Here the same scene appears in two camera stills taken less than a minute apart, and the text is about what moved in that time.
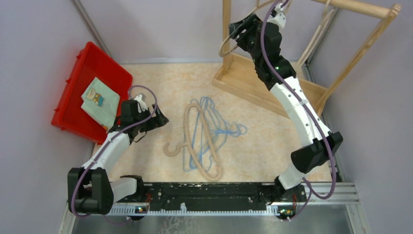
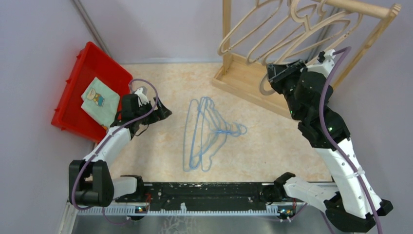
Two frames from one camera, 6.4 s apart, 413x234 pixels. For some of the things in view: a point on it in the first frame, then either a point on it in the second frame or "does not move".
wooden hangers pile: [189, 144] to [261, 88]
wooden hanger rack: [240, 75] does not move
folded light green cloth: [101, 103] does not move
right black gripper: [236, 29] to [281, 72]
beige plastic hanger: [317, 39] to [262, 58]
